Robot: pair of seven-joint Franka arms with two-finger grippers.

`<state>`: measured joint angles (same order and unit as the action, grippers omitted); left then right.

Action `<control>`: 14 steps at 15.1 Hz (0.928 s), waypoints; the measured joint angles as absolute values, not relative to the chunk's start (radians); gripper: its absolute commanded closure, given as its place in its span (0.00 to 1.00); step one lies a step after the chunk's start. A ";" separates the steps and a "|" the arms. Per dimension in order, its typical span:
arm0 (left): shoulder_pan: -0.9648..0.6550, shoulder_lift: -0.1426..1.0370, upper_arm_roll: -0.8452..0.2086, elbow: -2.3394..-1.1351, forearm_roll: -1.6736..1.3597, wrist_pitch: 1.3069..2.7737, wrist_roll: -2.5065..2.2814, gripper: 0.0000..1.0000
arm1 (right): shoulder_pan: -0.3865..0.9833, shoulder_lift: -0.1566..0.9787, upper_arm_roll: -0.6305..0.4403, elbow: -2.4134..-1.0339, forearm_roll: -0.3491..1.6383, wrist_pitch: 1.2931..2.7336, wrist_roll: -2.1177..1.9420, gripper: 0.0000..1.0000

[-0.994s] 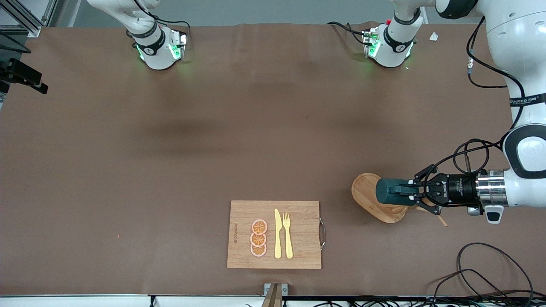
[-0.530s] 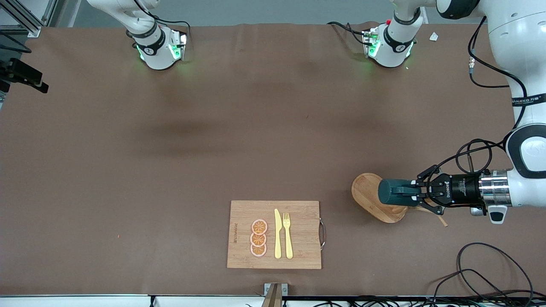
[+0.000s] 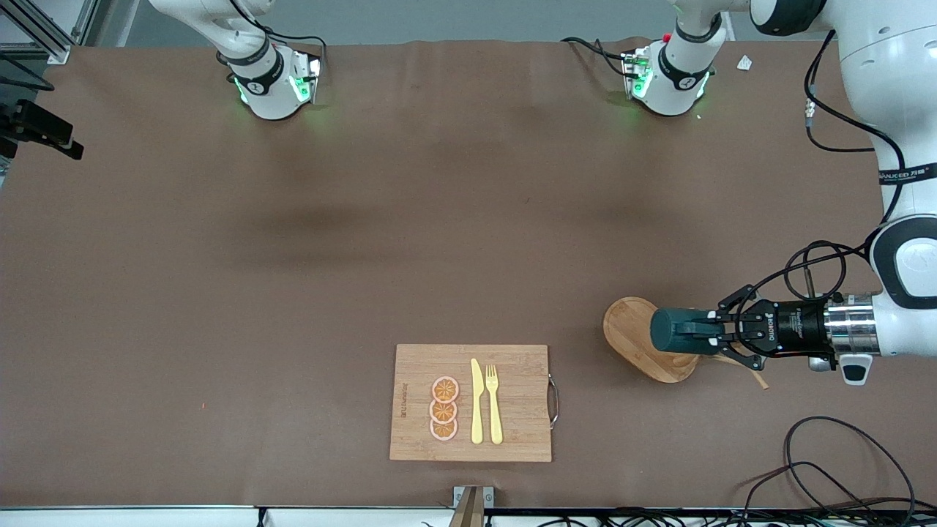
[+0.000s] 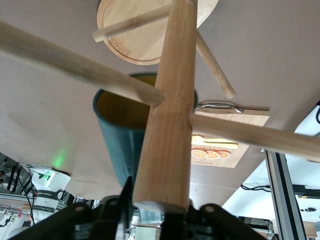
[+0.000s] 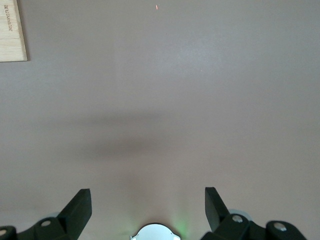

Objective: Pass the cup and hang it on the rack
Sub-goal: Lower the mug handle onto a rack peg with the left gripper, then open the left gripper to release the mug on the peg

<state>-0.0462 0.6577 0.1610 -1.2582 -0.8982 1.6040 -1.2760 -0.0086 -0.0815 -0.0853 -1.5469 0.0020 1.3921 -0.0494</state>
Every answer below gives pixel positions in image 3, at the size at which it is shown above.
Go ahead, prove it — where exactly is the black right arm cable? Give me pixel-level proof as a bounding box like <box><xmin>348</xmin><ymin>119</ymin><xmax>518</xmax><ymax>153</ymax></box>
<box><xmin>0</xmin><ymin>55</ymin><xmax>56</xmax><ymax>93</ymax></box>

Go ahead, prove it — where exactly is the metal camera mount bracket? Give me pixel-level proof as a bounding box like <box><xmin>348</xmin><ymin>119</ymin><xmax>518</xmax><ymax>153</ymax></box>
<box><xmin>452</xmin><ymin>485</ymin><xmax>495</xmax><ymax>527</ymax></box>

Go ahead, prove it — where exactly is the bamboo cutting board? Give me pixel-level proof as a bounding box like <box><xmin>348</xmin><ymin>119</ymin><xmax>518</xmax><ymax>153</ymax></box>
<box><xmin>389</xmin><ymin>344</ymin><xmax>561</xmax><ymax>463</ymax></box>

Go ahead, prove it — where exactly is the yellow plastic knife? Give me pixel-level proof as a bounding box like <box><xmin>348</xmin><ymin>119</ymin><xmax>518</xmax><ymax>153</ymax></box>
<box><xmin>471</xmin><ymin>358</ymin><xmax>485</xmax><ymax>445</ymax></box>

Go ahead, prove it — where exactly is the aluminium frame profile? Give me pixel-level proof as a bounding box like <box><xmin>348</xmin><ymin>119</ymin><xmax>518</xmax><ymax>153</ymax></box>
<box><xmin>0</xmin><ymin>0</ymin><xmax>96</xmax><ymax>65</ymax></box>

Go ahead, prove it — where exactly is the black base cable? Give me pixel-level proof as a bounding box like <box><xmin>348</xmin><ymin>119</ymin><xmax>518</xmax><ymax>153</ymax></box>
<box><xmin>260</xmin><ymin>28</ymin><xmax>327</xmax><ymax>67</ymax></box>
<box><xmin>561</xmin><ymin>37</ymin><xmax>632</xmax><ymax>78</ymax></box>

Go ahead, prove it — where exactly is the black coiled cable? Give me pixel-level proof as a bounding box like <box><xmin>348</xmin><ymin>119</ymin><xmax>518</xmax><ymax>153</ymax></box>
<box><xmin>732</xmin><ymin>416</ymin><xmax>917</xmax><ymax>517</ymax></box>

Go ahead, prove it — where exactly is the brown table cover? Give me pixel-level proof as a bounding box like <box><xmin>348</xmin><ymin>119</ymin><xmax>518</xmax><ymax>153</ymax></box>
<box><xmin>0</xmin><ymin>37</ymin><xmax>937</xmax><ymax>509</ymax></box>

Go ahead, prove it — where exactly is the dark teal mug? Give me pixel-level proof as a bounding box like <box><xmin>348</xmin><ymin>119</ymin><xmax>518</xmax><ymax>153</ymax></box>
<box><xmin>650</xmin><ymin>307</ymin><xmax>722</xmax><ymax>356</ymax></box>

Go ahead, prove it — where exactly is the yellow plastic fork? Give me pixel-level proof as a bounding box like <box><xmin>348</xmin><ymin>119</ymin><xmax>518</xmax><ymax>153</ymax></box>
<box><xmin>485</xmin><ymin>365</ymin><xmax>504</xmax><ymax>446</ymax></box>

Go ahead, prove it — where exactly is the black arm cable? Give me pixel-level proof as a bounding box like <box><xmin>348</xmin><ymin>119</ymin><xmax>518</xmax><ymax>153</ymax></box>
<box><xmin>0</xmin><ymin>55</ymin><xmax>56</xmax><ymax>93</ymax></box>
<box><xmin>754</xmin><ymin>29</ymin><xmax>905</xmax><ymax>302</ymax></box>

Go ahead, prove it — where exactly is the black left base cable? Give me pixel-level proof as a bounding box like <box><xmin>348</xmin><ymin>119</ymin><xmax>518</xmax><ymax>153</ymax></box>
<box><xmin>561</xmin><ymin>37</ymin><xmax>632</xmax><ymax>78</ymax></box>

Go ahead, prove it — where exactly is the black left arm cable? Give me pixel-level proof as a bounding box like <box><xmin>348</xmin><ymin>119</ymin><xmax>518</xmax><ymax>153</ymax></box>
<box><xmin>754</xmin><ymin>29</ymin><xmax>905</xmax><ymax>302</ymax></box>

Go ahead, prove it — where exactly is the wooden cup rack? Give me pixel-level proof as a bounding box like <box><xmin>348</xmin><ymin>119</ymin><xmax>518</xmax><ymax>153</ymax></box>
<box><xmin>603</xmin><ymin>296</ymin><xmax>769</xmax><ymax>390</ymax></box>

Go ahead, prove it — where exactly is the black right base cable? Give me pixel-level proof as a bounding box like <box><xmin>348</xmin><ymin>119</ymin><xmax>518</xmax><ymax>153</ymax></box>
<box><xmin>260</xmin><ymin>28</ymin><xmax>327</xmax><ymax>67</ymax></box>

